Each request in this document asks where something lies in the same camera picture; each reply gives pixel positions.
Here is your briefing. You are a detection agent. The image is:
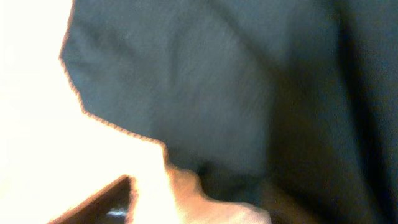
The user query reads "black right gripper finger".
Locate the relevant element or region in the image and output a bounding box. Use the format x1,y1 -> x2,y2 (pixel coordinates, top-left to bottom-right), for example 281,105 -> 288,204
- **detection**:
49,175 -> 131,224

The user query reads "black t-shirt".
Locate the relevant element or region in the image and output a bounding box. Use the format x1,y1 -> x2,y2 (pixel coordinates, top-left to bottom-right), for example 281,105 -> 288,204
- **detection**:
61,0 -> 397,223

